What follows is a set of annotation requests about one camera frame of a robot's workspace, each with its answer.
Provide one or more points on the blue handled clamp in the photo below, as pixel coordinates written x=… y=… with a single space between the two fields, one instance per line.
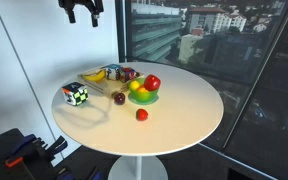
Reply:
x=59 y=145

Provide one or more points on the red apple toy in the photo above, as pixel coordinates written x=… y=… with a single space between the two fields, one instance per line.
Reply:
x=152 y=83

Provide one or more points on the yellow lemon toy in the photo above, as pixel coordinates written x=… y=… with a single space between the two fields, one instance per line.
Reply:
x=134 y=85

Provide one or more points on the white round table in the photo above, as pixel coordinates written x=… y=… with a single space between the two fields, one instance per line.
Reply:
x=186 y=111

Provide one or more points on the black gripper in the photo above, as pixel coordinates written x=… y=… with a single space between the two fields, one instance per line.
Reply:
x=93 y=4

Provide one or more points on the yellow banana toy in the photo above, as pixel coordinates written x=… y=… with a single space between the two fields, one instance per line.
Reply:
x=95 y=76

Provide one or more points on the green plastic bowl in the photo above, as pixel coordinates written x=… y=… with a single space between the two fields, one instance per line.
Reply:
x=142 y=98

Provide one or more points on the white patterned soft cube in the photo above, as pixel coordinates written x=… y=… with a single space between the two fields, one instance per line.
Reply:
x=113 y=71

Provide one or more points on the checkered colourful cube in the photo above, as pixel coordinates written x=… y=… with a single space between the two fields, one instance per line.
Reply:
x=75 y=93

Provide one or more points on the black tool case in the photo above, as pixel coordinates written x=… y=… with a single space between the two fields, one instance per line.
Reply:
x=24 y=157

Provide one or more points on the red strawberry toy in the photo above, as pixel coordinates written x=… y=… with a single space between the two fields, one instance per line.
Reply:
x=141 y=114

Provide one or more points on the red patterned soft cube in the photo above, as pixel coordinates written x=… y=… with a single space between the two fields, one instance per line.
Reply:
x=127 y=74

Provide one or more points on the wooden tray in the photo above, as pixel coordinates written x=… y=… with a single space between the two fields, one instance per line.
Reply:
x=105 y=86

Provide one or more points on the orange fruit toy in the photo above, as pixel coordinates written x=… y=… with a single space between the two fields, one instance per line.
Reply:
x=142 y=90

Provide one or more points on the dark red plum toy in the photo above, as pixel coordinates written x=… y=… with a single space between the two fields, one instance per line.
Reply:
x=119 y=98

